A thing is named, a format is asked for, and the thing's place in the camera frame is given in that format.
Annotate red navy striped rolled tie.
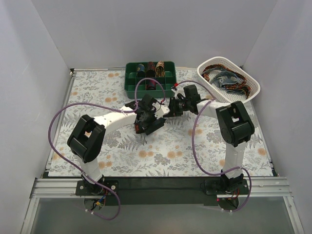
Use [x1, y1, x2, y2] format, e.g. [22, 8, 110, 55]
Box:
[146, 78, 156, 91]

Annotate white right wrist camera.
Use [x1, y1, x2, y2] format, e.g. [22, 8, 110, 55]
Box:
[171, 83, 184, 99]

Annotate green compartment organizer tray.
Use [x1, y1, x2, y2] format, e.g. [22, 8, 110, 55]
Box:
[124, 61, 176, 99]

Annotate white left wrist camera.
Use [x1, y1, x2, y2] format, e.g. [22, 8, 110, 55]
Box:
[153, 102, 170, 119]

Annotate dark red rolled tie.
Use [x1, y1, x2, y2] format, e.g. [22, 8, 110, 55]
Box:
[145, 61, 156, 78]

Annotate gold patterned rolled tie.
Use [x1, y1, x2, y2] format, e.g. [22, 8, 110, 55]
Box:
[155, 61, 165, 77]

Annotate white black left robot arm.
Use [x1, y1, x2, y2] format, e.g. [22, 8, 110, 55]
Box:
[67, 95, 170, 195]

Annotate tangled ties in basket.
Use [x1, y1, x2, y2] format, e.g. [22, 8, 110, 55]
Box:
[201, 64, 251, 98]

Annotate white perforated plastic basket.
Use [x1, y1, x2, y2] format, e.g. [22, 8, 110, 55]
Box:
[197, 57, 260, 103]

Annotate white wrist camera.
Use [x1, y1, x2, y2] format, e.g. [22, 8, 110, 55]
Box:
[171, 83, 184, 99]
[153, 102, 170, 119]

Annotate navy patterned rolled tie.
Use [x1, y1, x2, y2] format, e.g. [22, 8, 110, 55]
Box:
[136, 63, 146, 78]

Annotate aluminium front frame rail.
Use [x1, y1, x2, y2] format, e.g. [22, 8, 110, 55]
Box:
[21, 177, 304, 234]

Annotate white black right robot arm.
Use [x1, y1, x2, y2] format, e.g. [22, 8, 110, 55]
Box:
[166, 84, 255, 194]

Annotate floral patterned table mat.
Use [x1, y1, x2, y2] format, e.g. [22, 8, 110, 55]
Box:
[48, 69, 277, 177]

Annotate black tie orange flowers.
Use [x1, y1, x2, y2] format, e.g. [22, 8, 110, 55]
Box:
[135, 121, 146, 134]

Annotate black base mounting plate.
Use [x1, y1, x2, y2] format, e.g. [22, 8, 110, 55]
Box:
[75, 176, 250, 206]

